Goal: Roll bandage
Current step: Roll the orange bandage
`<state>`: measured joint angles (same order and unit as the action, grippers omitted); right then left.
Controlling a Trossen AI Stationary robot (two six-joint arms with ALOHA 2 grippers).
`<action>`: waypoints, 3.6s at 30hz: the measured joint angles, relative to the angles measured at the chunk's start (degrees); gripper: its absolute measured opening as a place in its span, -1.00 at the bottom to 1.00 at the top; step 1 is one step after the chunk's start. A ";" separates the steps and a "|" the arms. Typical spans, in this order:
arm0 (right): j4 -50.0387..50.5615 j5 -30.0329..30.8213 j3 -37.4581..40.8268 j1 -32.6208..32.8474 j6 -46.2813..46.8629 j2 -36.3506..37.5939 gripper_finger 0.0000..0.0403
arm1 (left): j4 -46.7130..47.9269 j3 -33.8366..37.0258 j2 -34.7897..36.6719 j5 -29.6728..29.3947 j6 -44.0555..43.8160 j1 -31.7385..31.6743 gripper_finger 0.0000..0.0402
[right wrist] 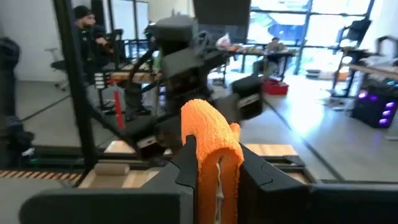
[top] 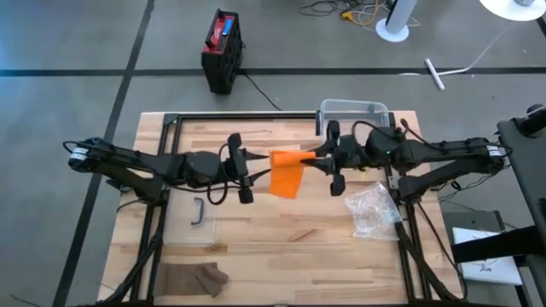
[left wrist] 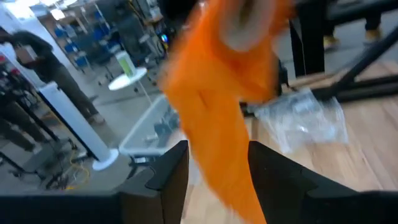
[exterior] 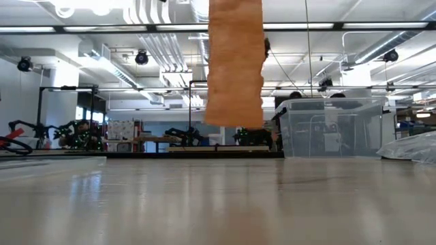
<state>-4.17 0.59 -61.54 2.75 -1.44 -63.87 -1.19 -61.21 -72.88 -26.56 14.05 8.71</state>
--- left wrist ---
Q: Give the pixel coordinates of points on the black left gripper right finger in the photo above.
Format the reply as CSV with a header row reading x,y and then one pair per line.
x,y
280,180

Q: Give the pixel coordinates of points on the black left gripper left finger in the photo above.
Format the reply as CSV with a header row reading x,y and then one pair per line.
x,y
168,186

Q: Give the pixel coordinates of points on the orange elastic bandage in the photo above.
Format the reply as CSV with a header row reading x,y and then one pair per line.
x,y
214,93

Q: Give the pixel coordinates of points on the clear plastic bin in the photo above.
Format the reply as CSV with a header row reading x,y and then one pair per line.
x,y
146,133

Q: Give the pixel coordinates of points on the clear plastic bag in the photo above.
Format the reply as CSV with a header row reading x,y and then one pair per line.
x,y
304,121

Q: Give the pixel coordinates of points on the white round side table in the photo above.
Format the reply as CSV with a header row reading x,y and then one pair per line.
x,y
124,81

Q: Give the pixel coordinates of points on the white floor lamp base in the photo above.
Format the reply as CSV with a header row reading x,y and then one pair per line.
x,y
74,121

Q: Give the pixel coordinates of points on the green and white wipes canister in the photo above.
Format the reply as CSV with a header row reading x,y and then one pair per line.
x,y
126,63

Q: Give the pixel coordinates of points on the person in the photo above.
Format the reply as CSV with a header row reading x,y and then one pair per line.
x,y
372,21
59,74

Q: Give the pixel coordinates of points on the black equipment stand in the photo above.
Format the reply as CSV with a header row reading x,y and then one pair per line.
x,y
18,118

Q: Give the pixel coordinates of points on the blue storage bin shelf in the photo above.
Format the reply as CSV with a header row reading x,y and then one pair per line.
x,y
81,46

